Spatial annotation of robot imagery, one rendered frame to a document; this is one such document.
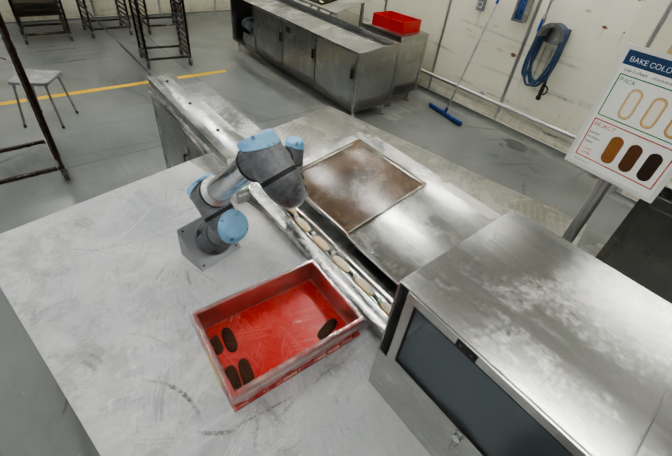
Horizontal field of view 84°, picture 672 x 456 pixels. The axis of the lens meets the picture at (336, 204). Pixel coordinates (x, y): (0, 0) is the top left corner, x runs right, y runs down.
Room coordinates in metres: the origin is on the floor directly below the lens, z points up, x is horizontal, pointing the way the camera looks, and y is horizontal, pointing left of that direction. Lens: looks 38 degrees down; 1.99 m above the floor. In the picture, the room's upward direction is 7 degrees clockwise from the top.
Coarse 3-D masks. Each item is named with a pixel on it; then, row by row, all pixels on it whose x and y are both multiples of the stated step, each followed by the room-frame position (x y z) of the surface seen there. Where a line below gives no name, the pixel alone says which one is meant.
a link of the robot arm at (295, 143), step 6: (288, 138) 1.32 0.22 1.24; (294, 138) 1.33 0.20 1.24; (300, 138) 1.33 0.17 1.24; (288, 144) 1.29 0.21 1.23; (294, 144) 1.29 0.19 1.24; (300, 144) 1.30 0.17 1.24; (294, 150) 1.29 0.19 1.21; (300, 150) 1.30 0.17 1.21; (294, 156) 1.27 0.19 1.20; (300, 156) 1.30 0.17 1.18; (294, 162) 1.29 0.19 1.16; (300, 162) 1.30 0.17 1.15
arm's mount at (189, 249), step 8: (192, 224) 1.08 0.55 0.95; (184, 232) 1.04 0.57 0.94; (192, 232) 1.05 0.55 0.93; (184, 240) 1.01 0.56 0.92; (192, 240) 1.03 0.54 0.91; (184, 248) 1.01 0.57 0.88; (192, 248) 1.00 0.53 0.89; (232, 248) 1.08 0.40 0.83; (184, 256) 1.02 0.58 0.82; (192, 256) 0.98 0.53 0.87; (200, 256) 0.99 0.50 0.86; (208, 256) 1.01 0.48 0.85; (216, 256) 1.02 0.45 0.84; (224, 256) 1.04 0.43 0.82; (200, 264) 0.97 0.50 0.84; (208, 264) 0.98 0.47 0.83
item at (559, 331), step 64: (448, 256) 0.71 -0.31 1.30; (512, 256) 0.74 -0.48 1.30; (576, 256) 0.77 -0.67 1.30; (448, 320) 0.51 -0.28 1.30; (512, 320) 0.53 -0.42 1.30; (576, 320) 0.55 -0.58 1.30; (640, 320) 0.57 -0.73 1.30; (384, 384) 0.56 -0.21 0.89; (512, 384) 0.38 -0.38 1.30; (576, 384) 0.40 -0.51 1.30; (640, 384) 0.41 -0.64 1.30; (448, 448) 0.39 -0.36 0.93; (576, 448) 0.28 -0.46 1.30; (640, 448) 0.29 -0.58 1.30
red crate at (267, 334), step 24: (312, 288) 0.93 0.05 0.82; (240, 312) 0.79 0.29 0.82; (264, 312) 0.80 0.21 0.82; (288, 312) 0.81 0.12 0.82; (312, 312) 0.83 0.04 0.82; (336, 312) 0.84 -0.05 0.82; (240, 336) 0.70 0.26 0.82; (264, 336) 0.71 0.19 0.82; (288, 336) 0.72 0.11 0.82; (312, 336) 0.73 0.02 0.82; (264, 360) 0.62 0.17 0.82; (312, 360) 0.63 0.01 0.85; (240, 408) 0.47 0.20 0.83
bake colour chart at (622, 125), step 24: (648, 48) 1.33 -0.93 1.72; (624, 72) 1.35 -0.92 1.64; (648, 72) 1.30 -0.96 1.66; (600, 96) 1.37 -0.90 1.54; (624, 96) 1.32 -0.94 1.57; (648, 96) 1.27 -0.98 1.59; (600, 120) 1.34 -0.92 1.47; (624, 120) 1.29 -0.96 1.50; (648, 120) 1.24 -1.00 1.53; (576, 144) 1.37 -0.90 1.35; (600, 144) 1.31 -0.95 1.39; (624, 144) 1.26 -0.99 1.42; (648, 144) 1.21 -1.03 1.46; (600, 168) 1.28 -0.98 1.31; (624, 168) 1.22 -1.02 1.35; (648, 168) 1.18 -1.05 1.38; (648, 192) 1.14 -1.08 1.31
